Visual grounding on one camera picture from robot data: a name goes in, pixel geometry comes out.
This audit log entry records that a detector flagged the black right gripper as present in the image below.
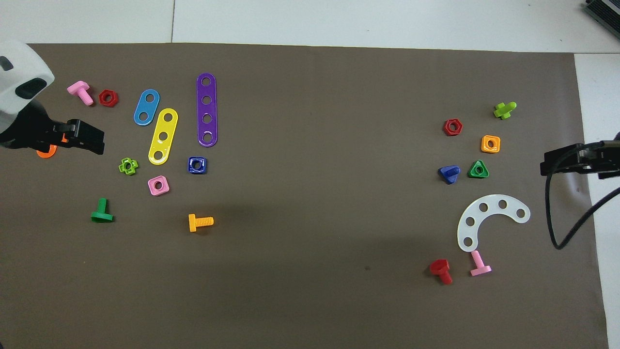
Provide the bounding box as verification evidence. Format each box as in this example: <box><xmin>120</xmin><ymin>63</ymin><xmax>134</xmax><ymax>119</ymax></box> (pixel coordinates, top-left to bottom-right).
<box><xmin>541</xmin><ymin>140</ymin><xmax>620</xmax><ymax>180</ymax></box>

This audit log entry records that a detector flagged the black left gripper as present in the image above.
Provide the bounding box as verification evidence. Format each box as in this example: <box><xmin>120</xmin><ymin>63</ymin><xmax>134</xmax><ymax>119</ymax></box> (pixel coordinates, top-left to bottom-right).
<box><xmin>0</xmin><ymin>99</ymin><xmax>105</xmax><ymax>156</ymax></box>

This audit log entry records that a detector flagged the blue triangle-head plastic screw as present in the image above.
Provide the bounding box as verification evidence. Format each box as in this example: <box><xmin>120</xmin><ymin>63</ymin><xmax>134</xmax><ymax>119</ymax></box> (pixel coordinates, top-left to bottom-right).
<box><xmin>437</xmin><ymin>165</ymin><xmax>461</xmax><ymax>185</ymax></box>

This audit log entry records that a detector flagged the pink plastic screw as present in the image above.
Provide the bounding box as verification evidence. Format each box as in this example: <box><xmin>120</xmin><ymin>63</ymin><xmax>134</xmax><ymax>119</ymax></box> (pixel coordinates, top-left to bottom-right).
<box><xmin>469</xmin><ymin>250</ymin><xmax>492</xmax><ymax>277</ymax></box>
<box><xmin>67</xmin><ymin>80</ymin><xmax>94</xmax><ymax>107</ymax></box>

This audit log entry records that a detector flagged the lime cross-head plastic screw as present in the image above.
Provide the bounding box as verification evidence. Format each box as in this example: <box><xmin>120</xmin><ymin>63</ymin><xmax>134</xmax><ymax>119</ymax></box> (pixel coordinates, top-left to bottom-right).
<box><xmin>493</xmin><ymin>101</ymin><xmax>517</xmax><ymax>120</ymax></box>

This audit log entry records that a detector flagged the green plastic screw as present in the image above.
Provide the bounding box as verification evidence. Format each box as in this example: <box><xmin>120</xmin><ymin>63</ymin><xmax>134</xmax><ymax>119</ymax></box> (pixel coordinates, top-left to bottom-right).
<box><xmin>91</xmin><ymin>197</ymin><xmax>114</xmax><ymax>223</ymax></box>

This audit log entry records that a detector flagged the green triangular plastic nut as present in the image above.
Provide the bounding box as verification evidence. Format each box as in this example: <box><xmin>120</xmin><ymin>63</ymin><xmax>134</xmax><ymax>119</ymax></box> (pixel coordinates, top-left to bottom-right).
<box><xmin>467</xmin><ymin>159</ymin><xmax>490</xmax><ymax>179</ymax></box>

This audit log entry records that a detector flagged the pink square plastic nut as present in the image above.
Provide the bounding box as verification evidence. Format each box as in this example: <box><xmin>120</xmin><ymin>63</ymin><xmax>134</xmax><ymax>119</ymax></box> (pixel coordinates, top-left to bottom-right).
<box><xmin>147</xmin><ymin>175</ymin><xmax>171</xmax><ymax>196</ymax></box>

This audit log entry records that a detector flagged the orange plastic screw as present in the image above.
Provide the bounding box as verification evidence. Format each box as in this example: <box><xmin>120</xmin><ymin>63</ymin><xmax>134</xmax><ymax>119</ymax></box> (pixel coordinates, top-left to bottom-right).
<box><xmin>188</xmin><ymin>214</ymin><xmax>214</xmax><ymax>233</ymax></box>

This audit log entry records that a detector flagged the red hex-head plastic screw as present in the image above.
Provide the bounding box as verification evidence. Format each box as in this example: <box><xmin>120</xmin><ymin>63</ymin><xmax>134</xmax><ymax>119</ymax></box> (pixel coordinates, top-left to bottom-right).
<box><xmin>429</xmin><ymin>259</ymin><xmax>453</xmax><ymax>286</ymax></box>

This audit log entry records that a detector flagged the orange three-hole angled plate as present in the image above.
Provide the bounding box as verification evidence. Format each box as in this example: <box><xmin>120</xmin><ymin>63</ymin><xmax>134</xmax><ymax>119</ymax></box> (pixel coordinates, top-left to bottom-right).
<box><xmin>36</xmin><ymin>135</ymin><xmax>68</xmax><ymax>159</ymax></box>

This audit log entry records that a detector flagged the blue two-hole plastic strip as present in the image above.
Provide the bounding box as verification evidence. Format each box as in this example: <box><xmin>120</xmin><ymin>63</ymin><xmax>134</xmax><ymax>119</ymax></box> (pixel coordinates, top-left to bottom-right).
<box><xmin>133</xmin><ymin>89</ymin><xmax>160</xmax><ymax>127</ymax></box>

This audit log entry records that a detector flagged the yellow three-hole plastic strip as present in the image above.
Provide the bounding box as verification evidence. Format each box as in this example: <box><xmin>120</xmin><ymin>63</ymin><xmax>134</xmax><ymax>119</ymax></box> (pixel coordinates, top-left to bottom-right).
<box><xmin>148</xmin><ymin>108</ymin><xmax>179</xmax><ymax>166</ymax></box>

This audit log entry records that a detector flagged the white curved five-hole strip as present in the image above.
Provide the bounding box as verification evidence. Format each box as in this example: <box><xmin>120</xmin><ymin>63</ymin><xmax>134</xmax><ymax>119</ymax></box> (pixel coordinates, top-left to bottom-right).
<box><xmin>457</xmin><ymin>194</ymin><xmax>531</xmax><ymax>253</ymax></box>

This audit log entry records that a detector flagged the purple four-hole plastic strip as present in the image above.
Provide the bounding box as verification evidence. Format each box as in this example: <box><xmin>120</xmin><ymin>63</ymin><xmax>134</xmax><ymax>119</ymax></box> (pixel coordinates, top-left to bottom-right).
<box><xmin>196</xmin><ymin>73</ymin><xmax>218</xmax><ymax>147</ymax></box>

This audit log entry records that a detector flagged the black ribbed device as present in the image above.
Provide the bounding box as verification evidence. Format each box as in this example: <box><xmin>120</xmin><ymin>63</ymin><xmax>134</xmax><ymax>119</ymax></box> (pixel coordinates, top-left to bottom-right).
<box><xmin>583</xmin><ymin>0</ymin><xmax>620</xmax><ymax>27</ymax></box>

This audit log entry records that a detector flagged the brown table mat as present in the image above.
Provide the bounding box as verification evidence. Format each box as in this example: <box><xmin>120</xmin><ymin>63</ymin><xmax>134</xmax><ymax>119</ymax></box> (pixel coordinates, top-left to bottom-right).
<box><xmin>0</xmin><ymin>43</ymin><xmax>610</xmax><ymax>349</ymax></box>

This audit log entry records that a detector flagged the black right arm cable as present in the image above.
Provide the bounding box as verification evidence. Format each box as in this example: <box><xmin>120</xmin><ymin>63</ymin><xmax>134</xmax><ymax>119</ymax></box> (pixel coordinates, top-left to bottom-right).
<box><xmin>545</xmin><ymin>141</ymin><xmax>620</xmax><ymax>250</ymax></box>

